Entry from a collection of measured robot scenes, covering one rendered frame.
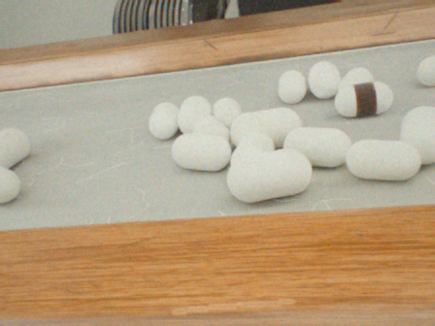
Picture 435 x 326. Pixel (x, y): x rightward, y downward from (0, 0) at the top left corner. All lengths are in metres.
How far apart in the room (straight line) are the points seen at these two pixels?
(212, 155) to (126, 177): 0.05
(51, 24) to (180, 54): 2.26
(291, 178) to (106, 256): 0.09
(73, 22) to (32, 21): 0.21
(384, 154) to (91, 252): 0.13
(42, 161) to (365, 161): 0.20
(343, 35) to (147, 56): 0.18
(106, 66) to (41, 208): 0.26
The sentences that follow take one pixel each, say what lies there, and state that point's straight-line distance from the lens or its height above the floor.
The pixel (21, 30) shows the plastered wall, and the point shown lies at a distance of 2.82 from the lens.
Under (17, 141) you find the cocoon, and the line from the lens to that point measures 0.33.
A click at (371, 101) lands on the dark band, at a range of 0.30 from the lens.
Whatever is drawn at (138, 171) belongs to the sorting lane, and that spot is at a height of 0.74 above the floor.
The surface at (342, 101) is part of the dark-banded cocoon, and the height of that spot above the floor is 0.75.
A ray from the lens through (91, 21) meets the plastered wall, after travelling 2.63.
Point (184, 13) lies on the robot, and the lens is 0.69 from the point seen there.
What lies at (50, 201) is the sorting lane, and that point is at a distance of 0.27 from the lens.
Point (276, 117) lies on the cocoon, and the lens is 0.26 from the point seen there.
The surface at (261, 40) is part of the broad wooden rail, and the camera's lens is 0.47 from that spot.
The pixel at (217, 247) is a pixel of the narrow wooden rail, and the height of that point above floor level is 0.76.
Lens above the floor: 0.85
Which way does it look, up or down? 25 degrees down
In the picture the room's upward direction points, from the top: 10 degrees counter-clockwise
